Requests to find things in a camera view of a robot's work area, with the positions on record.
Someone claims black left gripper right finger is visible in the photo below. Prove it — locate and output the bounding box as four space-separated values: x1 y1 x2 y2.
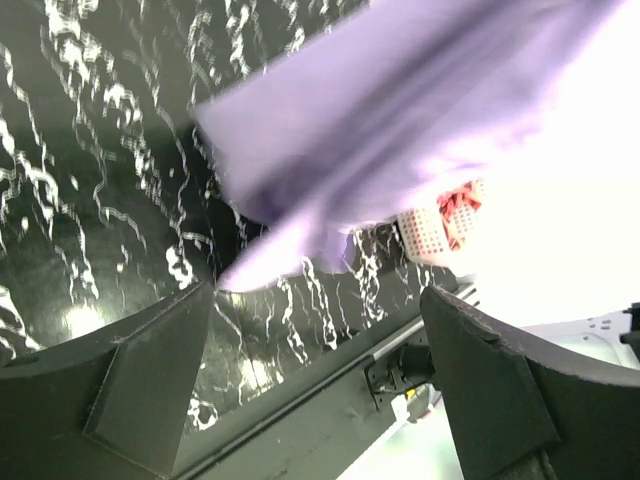
420 286 639 479

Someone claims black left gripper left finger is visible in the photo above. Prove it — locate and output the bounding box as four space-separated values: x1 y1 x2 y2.
1 283 213 479

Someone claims purple t shirt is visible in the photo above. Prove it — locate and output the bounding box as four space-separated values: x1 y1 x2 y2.
193 1 619 292

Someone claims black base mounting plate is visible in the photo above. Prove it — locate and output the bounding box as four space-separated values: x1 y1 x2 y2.
172 300 429 480

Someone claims white plastic laundry basket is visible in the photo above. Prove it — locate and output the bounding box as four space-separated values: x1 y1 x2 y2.
397 199 478 276

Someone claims red t shirt in basket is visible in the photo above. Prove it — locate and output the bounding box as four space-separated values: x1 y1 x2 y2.
438 180 484 251

